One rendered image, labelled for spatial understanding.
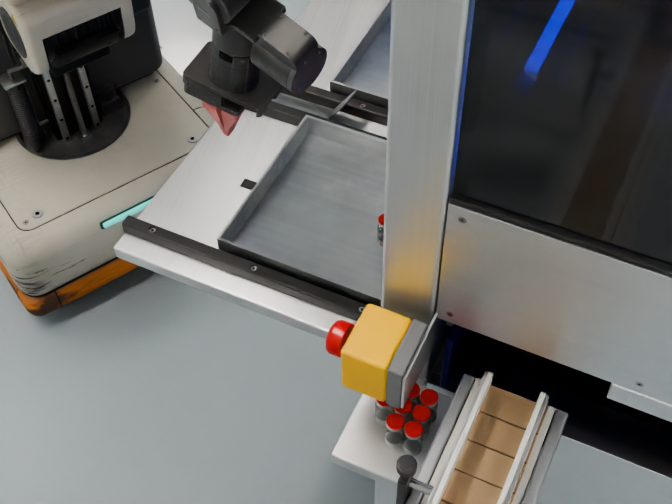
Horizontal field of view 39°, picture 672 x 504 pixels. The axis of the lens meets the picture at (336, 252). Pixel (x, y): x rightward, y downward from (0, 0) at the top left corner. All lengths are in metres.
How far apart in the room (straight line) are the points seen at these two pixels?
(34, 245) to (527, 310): 1.41
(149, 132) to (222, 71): 1.29
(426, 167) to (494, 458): 0.35
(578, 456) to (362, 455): 0.26
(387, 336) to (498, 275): 0.14
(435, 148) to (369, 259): 0.43
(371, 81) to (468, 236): 0.63
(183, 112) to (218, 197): 1.04
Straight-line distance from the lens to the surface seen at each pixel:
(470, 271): 0.96
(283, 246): 1.27
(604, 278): 0.90
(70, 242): 2.19
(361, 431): 1.12
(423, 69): 0.80
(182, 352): 2.26
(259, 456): 2.10
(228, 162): 1.39
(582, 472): 1.21
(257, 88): 1.09
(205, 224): 1.31
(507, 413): 1.09
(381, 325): 1.01
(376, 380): 1.01
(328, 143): 1.40
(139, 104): 2.42
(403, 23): 0.78
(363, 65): 1.53
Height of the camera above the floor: 1.87
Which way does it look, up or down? 51 degrees down
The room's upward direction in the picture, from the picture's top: 2 degrees counter-clockwise
